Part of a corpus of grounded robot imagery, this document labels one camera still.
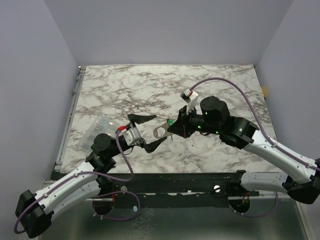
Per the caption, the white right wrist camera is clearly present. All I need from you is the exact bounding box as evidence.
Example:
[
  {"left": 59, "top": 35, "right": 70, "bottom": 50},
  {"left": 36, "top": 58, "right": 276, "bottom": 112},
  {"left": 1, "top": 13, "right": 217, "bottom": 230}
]
[{"left": 180, "top": 88, "right": 199, "bottom": 114}]

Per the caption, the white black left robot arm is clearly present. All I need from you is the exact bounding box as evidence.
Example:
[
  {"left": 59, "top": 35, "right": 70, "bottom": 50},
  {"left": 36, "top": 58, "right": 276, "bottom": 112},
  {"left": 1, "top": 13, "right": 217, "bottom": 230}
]
[{"left": 13, "top": 113, "right": 166, "bottom": 239}]

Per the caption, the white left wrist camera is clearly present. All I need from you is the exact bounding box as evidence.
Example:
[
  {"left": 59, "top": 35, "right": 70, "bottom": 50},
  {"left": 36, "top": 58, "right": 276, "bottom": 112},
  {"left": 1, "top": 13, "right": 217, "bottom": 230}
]
[{"left": 118, "top": 126, "right": 141, "bottom": 146}]

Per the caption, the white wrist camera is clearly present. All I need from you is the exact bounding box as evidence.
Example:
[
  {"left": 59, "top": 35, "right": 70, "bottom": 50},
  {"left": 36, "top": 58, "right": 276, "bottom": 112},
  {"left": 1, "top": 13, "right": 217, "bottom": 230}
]
[
  {"left": 118, "top": 126, "right": 141, "bottom": 146},
  {"left": 180, "top": 88, "right": 199, "bottom": 114}
]

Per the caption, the wire keyring with keys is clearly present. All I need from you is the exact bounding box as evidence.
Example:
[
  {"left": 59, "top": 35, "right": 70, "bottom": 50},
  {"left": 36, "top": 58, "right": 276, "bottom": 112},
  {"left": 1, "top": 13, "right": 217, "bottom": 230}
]
[{"left": 153, "top": 122, "right": 173, "bottom": 143}]

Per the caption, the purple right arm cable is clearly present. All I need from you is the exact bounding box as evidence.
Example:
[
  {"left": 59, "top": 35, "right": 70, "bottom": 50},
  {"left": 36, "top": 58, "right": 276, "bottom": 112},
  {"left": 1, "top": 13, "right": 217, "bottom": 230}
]
[{"left": 189, "top": 77, "right": 320, "bottom": 218}]

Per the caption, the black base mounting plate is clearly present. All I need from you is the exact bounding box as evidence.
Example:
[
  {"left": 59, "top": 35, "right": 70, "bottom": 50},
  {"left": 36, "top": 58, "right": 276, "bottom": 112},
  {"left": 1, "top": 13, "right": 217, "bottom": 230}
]
[{"left": 51, "top": 171, "right": 266, "bottom": 209}]

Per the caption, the clear plastic compartment box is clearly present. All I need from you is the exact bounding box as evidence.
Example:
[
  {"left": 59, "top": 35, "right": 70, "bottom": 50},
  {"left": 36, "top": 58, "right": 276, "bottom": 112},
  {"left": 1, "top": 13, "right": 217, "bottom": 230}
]
[{"left": 77, "top": 115, "right": 121, "bottom": 153}]

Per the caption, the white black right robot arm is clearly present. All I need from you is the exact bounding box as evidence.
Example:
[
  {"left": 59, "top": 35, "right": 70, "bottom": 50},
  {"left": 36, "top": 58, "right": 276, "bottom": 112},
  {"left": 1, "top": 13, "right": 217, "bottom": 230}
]
[{"left": 167, "top": 96, "right": 320, "bottom": 205}]

